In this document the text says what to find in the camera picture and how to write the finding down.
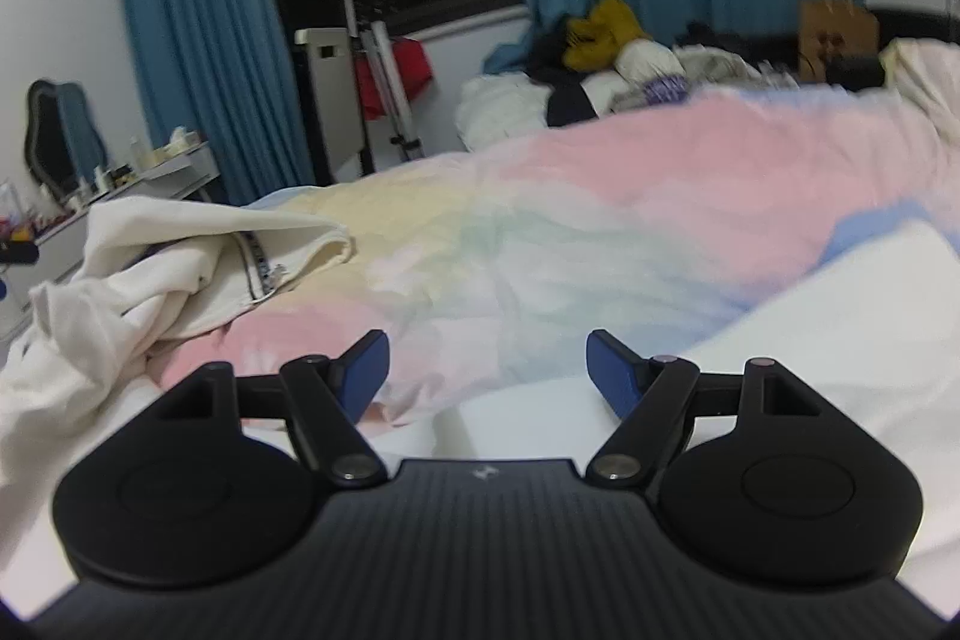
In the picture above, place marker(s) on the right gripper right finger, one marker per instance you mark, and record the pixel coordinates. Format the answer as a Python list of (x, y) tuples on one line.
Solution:
[(651, 398)]

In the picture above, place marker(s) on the white zip sweatshirt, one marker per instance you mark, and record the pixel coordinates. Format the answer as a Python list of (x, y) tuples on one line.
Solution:
[(153, 271)]

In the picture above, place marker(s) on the white dressing table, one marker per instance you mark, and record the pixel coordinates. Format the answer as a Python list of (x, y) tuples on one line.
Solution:
[(61, 249)]

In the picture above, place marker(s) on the black framed mirror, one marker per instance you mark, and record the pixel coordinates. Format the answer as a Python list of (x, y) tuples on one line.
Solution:
[(62, 144)]

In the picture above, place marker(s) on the left blue curtain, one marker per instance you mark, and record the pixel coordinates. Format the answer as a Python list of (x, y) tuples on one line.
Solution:
[(222, 68)]

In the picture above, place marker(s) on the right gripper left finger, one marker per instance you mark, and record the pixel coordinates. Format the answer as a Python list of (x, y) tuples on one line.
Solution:
[(325, 399)]

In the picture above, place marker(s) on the white puffy jacket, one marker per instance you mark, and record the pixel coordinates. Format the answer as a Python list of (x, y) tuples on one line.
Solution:
[(496, 107)]

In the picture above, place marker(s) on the brown paper bag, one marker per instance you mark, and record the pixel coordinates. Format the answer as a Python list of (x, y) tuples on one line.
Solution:
[(830, 30)]

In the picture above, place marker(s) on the mustard yellow garment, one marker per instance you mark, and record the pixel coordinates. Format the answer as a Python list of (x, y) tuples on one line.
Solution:
[(594, 43)]

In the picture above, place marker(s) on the pastel rainbow duvet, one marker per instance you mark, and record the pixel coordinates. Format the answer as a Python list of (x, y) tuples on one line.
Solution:
[(489, 269)]

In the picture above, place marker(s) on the grey white clothes pile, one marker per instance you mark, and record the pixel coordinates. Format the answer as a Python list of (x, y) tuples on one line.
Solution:
[(655, 75)]

